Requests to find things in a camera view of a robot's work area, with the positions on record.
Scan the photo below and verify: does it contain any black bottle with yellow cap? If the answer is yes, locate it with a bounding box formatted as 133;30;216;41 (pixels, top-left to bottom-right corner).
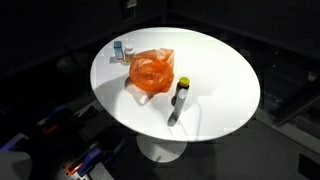
176;77;190;93

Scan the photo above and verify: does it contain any orange plastic bag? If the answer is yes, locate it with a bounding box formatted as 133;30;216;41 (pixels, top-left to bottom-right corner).
129;48;174;93

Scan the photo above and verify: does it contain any white tube container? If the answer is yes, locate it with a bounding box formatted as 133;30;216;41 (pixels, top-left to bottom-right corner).
173;89;188;118

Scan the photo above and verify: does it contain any blue rectangular container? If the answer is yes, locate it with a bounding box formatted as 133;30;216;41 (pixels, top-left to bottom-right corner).
114;41;124;61

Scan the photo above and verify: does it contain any round white table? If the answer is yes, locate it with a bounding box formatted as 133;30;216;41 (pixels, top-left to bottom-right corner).
90;27;260;142

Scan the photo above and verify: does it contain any white pill bottle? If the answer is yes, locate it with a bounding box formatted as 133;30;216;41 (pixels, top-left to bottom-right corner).
124;44;135;63

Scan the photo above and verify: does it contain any white round table base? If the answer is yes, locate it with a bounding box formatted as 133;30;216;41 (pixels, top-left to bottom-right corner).
136;135;187;163

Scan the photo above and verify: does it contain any orange and blue clamp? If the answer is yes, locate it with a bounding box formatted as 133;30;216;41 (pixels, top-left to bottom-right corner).
65;148;102;176

